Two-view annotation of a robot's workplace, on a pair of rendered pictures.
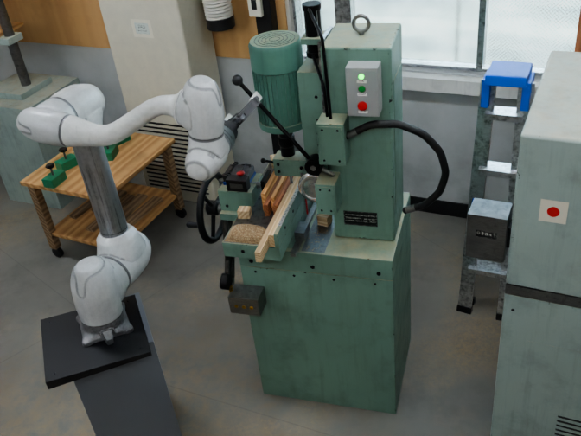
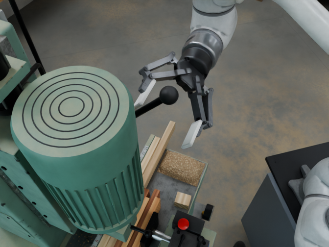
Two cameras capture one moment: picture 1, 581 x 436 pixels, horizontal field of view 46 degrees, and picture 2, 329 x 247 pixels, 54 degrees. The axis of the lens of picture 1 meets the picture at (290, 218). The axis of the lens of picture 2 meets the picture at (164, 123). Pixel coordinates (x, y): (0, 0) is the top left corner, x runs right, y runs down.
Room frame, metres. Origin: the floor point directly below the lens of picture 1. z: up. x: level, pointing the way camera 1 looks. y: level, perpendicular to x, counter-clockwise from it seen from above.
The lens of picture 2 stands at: (2.45, 0.13, 1.86)
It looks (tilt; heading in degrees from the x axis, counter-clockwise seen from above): 55 degrees down; 183
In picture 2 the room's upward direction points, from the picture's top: straight up
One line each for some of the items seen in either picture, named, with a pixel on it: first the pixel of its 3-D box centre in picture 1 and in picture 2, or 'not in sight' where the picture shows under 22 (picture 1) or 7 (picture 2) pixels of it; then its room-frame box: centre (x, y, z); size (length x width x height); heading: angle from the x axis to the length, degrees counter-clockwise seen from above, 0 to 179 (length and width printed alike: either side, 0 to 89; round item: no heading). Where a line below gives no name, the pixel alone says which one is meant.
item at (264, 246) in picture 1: (284, 207); (136, 197); (2.06, 0.02, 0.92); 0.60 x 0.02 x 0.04; 160
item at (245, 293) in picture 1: (246, 299); (189, 211); (1.98, 0.20, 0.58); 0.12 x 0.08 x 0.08; 70
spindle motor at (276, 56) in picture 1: (279, 82); (91, 160); (2.17, -0.02, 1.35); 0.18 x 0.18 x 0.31
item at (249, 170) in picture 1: (238, 176); (187, 241); (2.21, 0.17, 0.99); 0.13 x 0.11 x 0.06; 160
